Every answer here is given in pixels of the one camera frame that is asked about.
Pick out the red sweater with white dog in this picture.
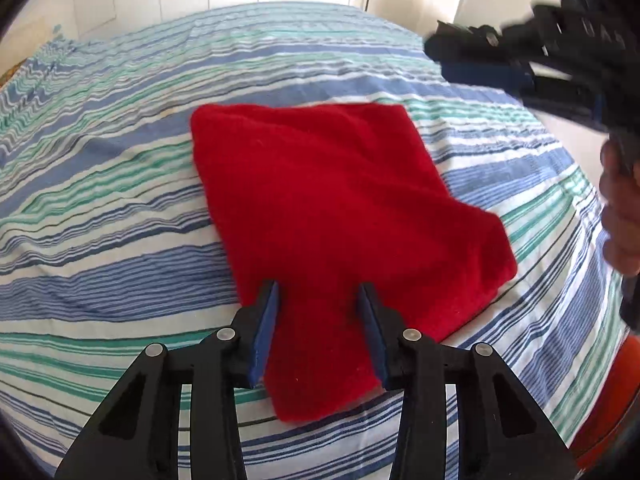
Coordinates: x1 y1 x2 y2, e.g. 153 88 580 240
190 102 519 425

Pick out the orange patterned mattress cover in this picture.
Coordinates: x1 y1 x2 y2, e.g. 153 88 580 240
0 57 37 90

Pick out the person's right hand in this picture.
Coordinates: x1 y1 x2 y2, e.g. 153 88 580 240
599 137 640 277

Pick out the orange fuzzy rug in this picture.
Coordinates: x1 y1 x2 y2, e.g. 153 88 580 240
569 334 640 472

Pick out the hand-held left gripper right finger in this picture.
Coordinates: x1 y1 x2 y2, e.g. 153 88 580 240
356 282 582 480

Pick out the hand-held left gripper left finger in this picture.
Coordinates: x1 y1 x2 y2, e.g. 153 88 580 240
54 280 280 480

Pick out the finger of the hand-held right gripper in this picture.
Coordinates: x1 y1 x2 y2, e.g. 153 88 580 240
440 59 608 133
424 20 506 63

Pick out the blue green striped bed sheet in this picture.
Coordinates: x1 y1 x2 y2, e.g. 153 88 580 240
0 2 632 480

